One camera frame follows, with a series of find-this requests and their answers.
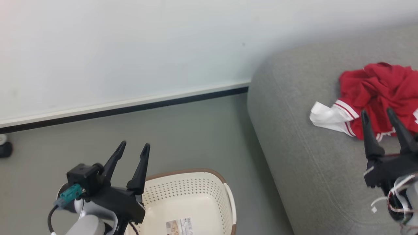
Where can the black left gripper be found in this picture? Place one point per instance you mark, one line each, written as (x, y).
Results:
(120, 204)

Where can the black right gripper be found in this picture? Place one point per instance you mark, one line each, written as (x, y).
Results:
(392, 169)

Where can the red white striped hooded garment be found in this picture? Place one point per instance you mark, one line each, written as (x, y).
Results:
(328, 117)

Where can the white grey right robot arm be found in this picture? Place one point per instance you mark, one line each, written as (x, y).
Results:
(409, 202)

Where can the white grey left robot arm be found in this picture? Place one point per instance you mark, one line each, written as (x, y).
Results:
(88, 225)

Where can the cream perforated laundry basket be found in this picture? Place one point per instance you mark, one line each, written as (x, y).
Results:
(183, 199)

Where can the printed basket sticker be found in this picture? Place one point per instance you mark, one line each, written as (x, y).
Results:
(179, 227)

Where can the white black skirting board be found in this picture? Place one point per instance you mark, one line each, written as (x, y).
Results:
(114, 109)

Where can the grey fabric sofa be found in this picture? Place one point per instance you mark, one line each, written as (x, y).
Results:
(310, 169)

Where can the black caster wheel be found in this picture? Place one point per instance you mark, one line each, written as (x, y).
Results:
(5, 148)

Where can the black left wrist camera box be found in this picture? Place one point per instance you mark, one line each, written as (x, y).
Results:
(85, 178)

